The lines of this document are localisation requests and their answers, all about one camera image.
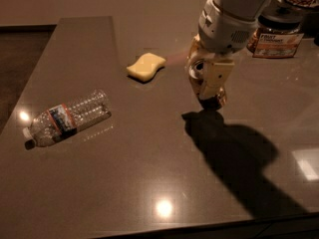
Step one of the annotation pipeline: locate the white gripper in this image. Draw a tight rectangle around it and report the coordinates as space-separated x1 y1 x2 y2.
186 0 257 100

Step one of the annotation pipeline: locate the orange soda can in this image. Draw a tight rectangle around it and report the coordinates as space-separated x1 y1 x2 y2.
188 59 232 111

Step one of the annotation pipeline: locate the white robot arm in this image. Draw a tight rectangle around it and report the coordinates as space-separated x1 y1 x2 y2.
187 0 271 101

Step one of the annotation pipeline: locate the yellow sponge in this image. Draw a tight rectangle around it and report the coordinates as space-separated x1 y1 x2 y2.
127 53 166 83

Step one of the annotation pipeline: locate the nut jar with black lid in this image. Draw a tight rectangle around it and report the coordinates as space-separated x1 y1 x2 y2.
247 4 303 59

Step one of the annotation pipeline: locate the clear plastic water bottle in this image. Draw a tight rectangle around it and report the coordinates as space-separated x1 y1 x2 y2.
23 90 112 150

